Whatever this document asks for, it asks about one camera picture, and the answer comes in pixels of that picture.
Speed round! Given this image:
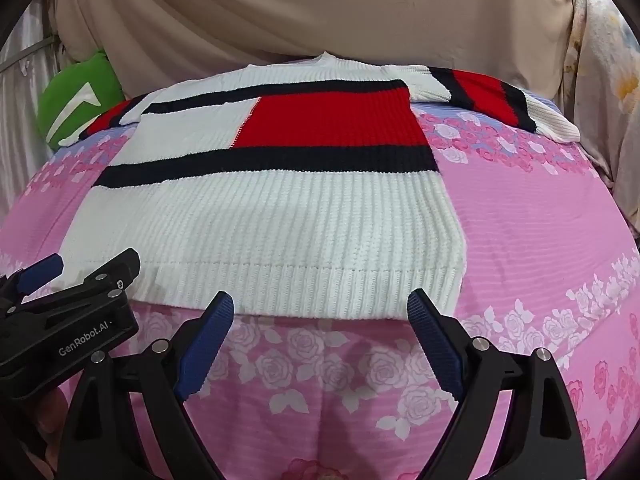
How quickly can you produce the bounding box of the white red navy knit sweater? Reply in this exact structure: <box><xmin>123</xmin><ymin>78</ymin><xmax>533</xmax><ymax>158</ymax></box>
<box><xmin>60</xmin><ymin>54</ymin><xmax>579</xmax><ymax>320</ymax></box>

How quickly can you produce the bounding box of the person left hand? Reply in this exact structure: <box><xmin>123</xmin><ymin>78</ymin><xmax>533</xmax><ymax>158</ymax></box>
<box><xmin>32</xmin><ymin>388</ymin><xmax>68</xmax><ymax>479</ymax></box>

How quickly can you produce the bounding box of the pink floral bed sheet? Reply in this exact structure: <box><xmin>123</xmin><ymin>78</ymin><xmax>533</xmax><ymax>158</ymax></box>
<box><xmin>1</xmin><ymin>105</ymin><xmax>639</xmax><ymax>479</ymax></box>

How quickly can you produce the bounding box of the silver satin curtain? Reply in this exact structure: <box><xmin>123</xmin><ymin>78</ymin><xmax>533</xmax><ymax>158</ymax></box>
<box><xmin>1</xmin><ymin>0</ymin><xmax>58</xmax><ymax>216</ymax></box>

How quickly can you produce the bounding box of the beige curtain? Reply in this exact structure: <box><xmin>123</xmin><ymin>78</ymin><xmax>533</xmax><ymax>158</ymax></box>
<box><xmin>49</xmin><ymin>0</ymin><xmax>574</xmax><ymax>98</ymax></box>

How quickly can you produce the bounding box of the floral cream curtain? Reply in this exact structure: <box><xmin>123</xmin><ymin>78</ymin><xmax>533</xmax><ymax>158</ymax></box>
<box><xmin>561</xmin><ymin>0</ymin><xmax>639</xmax><ymax>235</ymax></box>

